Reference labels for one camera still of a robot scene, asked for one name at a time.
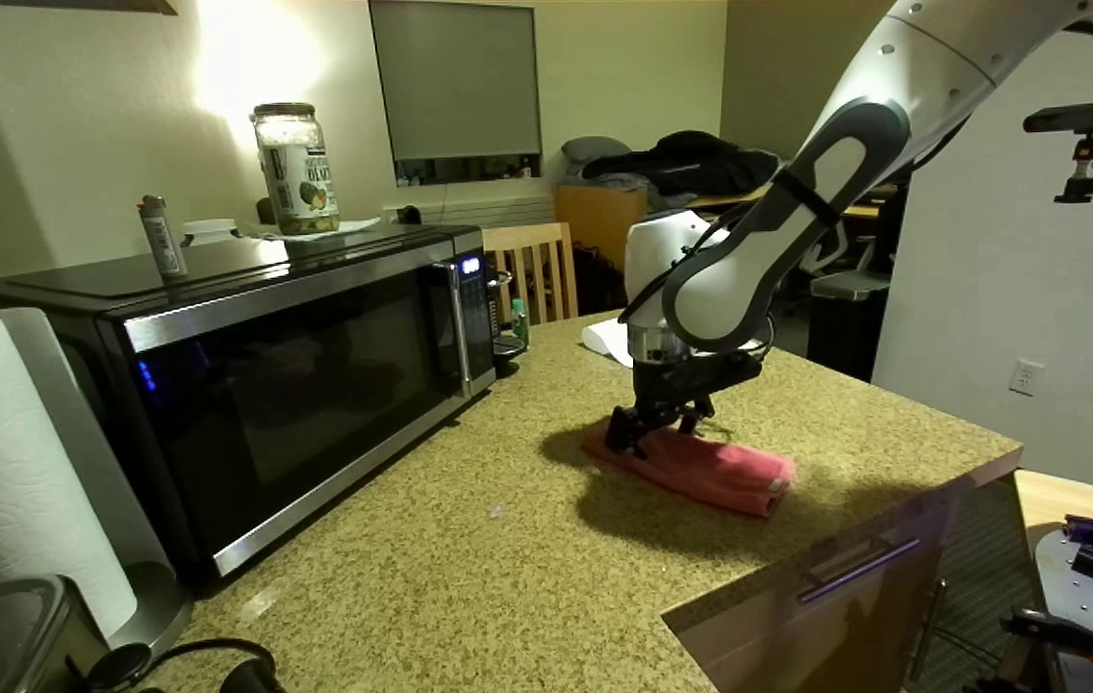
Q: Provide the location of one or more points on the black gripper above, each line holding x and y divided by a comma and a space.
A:
701, 370

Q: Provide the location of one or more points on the pink cloth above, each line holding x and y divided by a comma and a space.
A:
724, 475

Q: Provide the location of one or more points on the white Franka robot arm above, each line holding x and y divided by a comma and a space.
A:
831, 169

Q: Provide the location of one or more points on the small clear plastic bottle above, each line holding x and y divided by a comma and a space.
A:
519, 321

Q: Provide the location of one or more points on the wooden slat chair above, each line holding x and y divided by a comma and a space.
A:
532, 270

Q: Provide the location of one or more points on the wooden dresser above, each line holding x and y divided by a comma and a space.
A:
598, 234

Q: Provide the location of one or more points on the brown counter cabinet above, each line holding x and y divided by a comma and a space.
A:
831, 616

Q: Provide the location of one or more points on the grey bag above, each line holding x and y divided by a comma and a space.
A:
591, 156

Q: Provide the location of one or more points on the black steel microwave oven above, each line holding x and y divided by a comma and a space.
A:
292, 388

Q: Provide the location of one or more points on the glass jar with lid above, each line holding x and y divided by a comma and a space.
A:
298, 176

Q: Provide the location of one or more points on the small white object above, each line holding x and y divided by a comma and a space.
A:
208, 234

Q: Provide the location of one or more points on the small grey shaker bottle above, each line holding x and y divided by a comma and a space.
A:
165, 235

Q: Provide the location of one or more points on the white paper towel roll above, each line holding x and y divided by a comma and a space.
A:
10, 475

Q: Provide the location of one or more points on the white wall outlet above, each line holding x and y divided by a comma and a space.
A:
1026, 379

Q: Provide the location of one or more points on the grey wall screen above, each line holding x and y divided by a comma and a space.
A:
455, 80

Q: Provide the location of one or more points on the black camera on mount arm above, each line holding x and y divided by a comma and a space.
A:
1090, 118

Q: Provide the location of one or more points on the dark picture frame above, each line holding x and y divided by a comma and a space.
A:
58, 4

